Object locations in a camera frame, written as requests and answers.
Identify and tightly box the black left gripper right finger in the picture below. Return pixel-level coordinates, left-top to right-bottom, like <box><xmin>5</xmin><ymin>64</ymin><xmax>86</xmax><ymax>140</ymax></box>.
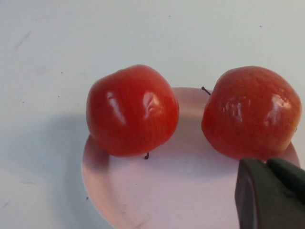
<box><xmin>266</xmin><ymin>156</ymin><xmax>305</xmax><ymax>205</ymax></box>

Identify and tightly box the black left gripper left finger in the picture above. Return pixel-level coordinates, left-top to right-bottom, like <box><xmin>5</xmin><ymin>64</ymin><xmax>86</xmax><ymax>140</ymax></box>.
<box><xmin>234</xmin><ymin>158</ymin><xmax>305</xmax><ymax>229</ymax></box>

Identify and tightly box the red apple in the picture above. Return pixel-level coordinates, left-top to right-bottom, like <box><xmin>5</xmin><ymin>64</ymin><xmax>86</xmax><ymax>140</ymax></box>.
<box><xmin>85</xmin><ymin>64</ymin><xmax>180</xmax><ymax>160</ymax></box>
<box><xmin>201</xmin><ymin>65</ymin><xmax>303</xmax><ymax>162</ymax></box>

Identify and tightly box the pink round plate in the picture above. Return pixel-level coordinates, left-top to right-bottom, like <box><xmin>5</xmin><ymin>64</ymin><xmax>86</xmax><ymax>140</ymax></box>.
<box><xmin>81</xmin><ymin>87</ymin><xmax>301</xmax><ymax>229</ymax></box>

